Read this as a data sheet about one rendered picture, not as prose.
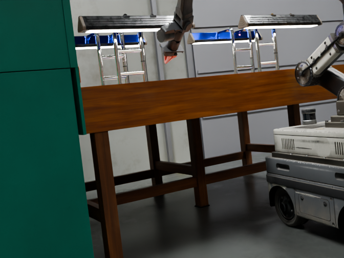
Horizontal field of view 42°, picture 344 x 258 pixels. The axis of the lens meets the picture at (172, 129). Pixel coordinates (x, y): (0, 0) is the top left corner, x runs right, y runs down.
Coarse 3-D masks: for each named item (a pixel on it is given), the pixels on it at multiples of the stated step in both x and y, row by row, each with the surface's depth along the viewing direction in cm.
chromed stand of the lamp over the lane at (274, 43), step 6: (258, 36) 284; (258, 42) 284; (264, 42) 288; (270, 42) 290; (276, 42) 292; (258, 48) 284; (276, 48) 292; (258, 54) 284; (276, 54) 292; (258, 60) 285; (276, 60) 292; (258, 66) 285; (276, 66) 292
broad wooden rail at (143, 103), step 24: (264, 72) 224; (288, 72) 232; (96, 96) 180; (120, 96) 185; (144, 96) 191; (168, 96) 197; (192, 96) 203; (216, 96) 209; (240, 96) 216; (264, 96) 224; (288, 96) 232; (312, 96) 241; (336, 96) 250; (96, 120) 180; (120, 120) 185; (144, 120) 191; (168, 120) 197
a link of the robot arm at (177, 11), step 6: (180, 0) 183; (186, 0) 182; (192, 0) 184; (180, 6) 185; (186, 6) 185; (174, 12) 192; (180, 12) 188; (186, 12) 187; (192, 12) 190; (174, 18) 195; (180, 18) 192; (186, 18) 190; (192, 18) 192; (180, 24) 193
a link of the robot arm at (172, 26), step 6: (174, 24) 196; (186, 24) 192; (162, 30) 192; (168, 30) 192; (174, 30) 194; (180, 30) 195; (186, 30) 195; (162, 36) 193; (168, 36) 194; (174, 36) 196
